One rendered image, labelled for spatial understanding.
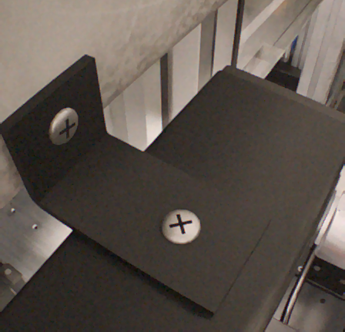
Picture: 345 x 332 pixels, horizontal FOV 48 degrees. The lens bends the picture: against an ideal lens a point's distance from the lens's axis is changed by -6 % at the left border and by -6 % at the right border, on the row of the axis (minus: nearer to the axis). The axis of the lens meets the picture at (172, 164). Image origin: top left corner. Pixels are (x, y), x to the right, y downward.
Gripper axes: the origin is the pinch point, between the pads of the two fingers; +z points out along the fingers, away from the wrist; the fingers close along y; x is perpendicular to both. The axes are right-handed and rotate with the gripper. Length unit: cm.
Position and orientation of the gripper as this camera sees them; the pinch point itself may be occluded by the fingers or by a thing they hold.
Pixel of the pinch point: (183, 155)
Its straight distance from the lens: 54.5
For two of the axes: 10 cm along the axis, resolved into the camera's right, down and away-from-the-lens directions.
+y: -0.5, -6.5, -7.6
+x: -5.5, 6.5, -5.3
